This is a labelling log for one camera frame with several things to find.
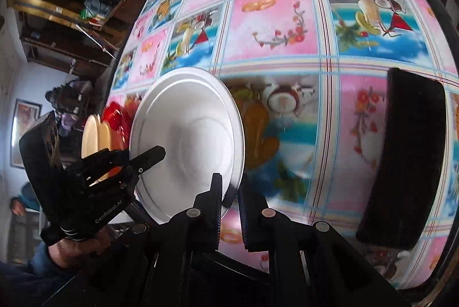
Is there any person's left forearm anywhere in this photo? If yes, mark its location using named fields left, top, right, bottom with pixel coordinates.
left=0, top=242, right=72, bottom=307

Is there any framed wall picture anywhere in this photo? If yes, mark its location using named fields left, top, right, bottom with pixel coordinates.
left=11, top=98, right=43, bottom=169

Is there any white foam bowl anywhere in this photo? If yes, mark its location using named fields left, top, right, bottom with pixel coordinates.
left=129, top=67, right=246, bottom=225

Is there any cream plastic bowl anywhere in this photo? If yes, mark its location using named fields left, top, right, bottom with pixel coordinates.
left=82, top=113, right=124, bottom=182

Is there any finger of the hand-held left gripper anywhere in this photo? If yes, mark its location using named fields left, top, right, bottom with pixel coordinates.
left=122, top=145, right=166, bottom=186
left=81, top=148, right=130, bottom=186

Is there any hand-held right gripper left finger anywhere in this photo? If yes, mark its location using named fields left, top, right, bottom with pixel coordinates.
left=72, top=172, right=230, bottom=307

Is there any black rectangular case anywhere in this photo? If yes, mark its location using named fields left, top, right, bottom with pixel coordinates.
left=355, top=67, right=447, bottom=251

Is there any dark wooden cabinet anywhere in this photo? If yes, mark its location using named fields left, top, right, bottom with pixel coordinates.
left=0, top=0, right=166, bottom=78

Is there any clear blue water jug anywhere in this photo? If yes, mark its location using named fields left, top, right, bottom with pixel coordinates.
left=86, top=0, right=112, bottom=19

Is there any small scalloped red plate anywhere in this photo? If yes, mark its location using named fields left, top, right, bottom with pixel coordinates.
left=100, top=101, right=134, bottom=150

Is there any person's left hand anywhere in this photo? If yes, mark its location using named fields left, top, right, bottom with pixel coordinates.
left=46, top=228, right=112, bottom=270

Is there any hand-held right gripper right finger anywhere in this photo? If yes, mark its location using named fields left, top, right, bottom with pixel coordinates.
left=237, top=183, right=413, bottom=307

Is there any black-rimmed table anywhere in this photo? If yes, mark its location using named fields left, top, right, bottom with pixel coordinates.
left=104, top=0, right=459, bottom=307

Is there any printed tablecloth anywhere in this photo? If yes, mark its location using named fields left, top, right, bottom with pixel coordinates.
left=111, top=0, right=459, bottom=289

